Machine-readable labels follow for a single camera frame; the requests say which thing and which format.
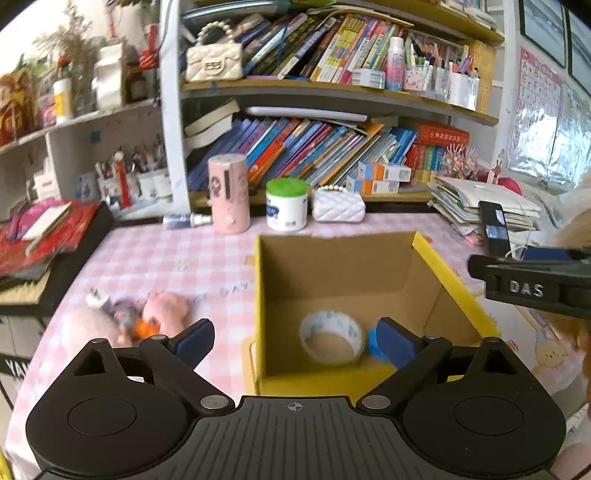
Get flat white tablet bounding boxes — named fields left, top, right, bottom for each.
left=245, top=106, right=368, bottom=123

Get black electric keyboard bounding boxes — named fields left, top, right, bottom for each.
left=0, top=200, right=116, bottom=317

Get stack of papers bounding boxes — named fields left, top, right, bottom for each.
left=427, top=175, right=543, bottom=237

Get black phone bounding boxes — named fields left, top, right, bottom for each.
left=478, top=200, right=512, bottom=257

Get white bottle yellow label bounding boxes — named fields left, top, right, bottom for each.
left=52, top=78, right=74, bottom=125

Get white card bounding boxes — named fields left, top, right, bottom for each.
left=21, top=202, right=73, bottom=242

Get row of slanted books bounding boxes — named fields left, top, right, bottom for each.
left=187, top=117, right=419, bottom=192

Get black framed picture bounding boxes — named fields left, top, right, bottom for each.
left=519, top=0, right=567, bottom=68

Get pastel spray can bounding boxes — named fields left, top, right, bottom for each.
left=387, top=37, right=406, bottom=92

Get small pink plush toy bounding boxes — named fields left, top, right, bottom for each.
left=142, top=290, right=195, bottom=337

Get pink floral pen cup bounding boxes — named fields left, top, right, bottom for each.
left=404, top=50, right=435, bottom=92

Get white jar green lid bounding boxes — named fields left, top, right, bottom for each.
left=266, top=178, right=309, bottom=232

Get thick red book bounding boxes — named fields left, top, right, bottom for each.
left=418, top=122, right=470, bottom=147

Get cartoon figure gift box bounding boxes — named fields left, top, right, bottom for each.
left=0, top=73, right=36, bottom=147

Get red cloth pile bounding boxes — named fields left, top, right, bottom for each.
left=0, top=200, right=100, bottom=278

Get white box red label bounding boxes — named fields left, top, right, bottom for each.
left=31, top=159, right=59, bottom=200

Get pink checked tablecloth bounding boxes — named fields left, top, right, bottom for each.
left=14, top=212, right=591, bottom=462

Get white cubby shelf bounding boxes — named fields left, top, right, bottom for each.
left=0, top=98, right=168, bottom=220

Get small blue item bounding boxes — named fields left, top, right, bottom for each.
left=367, top=328, right=393, bottom=365

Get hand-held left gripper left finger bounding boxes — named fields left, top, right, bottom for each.
left=58, top=318, right=235, bottom=415

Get small grey gadget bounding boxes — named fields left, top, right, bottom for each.
left=109, top=299, right=140, bottom=325

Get colourful candy bouquet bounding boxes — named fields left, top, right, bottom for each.
left=441, top=143, right=479, bottom=182

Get dried flowers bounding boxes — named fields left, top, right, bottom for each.
left=36, top=4, right=100, bottom=62

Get pale pink plush toy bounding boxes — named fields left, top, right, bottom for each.
left=62, top=305, right=124, bottom=352

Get white desk pen organizer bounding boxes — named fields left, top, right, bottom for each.
left=93, top=147, right=170, bottom=207

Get clear spray bottle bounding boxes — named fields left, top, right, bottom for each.
left=163, top=213, right=214, bottom=230

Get white tape roll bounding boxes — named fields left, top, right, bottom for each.
left=299, top=310, right=365, bottom=365

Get tan fluffy toy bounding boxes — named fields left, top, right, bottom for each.
left=549, top=173, right=591, bottom=251

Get white patterned tape box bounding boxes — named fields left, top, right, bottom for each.
left=353, top=68, right=387, bottom=89

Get yellow cardboard box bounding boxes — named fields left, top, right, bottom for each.
left=242, top=232, right=502, bottom=398

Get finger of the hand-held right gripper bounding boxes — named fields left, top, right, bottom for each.
left=467, top=247, right=591, bottom=278

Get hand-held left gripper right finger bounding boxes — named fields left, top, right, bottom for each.
left=355, top=318, right=539, bottom=414

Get white quilted purse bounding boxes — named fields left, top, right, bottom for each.
left=312, top=185, right=366, bottom=222

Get cream quilted handbag pearl handle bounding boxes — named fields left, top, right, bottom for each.
left=185, top=22, right=244, bottom=83

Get row of colourful books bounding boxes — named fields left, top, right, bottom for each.
left=240, top=11, right=467, bottom=85

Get cartoon desk mat yellow border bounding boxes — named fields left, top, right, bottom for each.
left=503, top=277, right=588, bottom=408

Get white pen holder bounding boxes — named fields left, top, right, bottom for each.
left=449, top=69, right=481, bottom=112

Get alphabet wall poster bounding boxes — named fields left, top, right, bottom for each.
left=507, top=46, right=565, bottom=175

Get stacked thick dark books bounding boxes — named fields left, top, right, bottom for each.
left=184, top=99, right=241, bottom=149

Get orange white carton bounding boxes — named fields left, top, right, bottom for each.
left=346, top=176, right=400, bottom=196
left=358, top=161, right=412, bottom=182

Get brown glass bottle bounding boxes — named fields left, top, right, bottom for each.
left=126, top=65, right=149, bottom=103

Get pink cylinder humidifier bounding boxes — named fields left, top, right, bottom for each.
left=208, top=154, right=251, bottom=234

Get wooden bookshelf white post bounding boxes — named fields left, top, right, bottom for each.
left=158, top=0, right=505, bottom=210

